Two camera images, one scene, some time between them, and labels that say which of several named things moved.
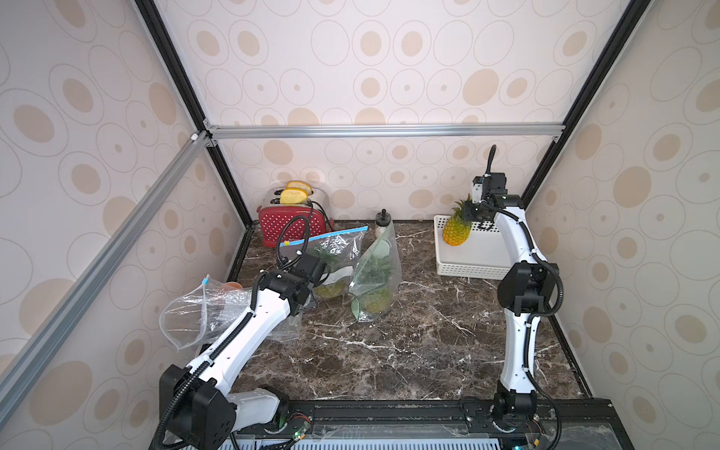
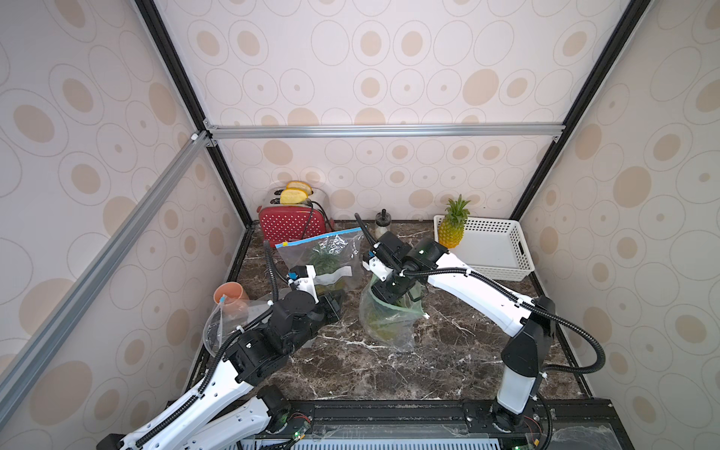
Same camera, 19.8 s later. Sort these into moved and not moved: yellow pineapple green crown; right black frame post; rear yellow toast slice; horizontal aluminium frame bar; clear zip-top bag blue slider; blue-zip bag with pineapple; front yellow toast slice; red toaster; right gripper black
Moved: right gripper black; clear zip-top bag blue slider; yellow pineapple green crown
Not moved: right black frame post; red toaster; horizontal aluminium frame bar; rear yellow toast slice; blue-zip bag with pineapple; front yellow toast slice
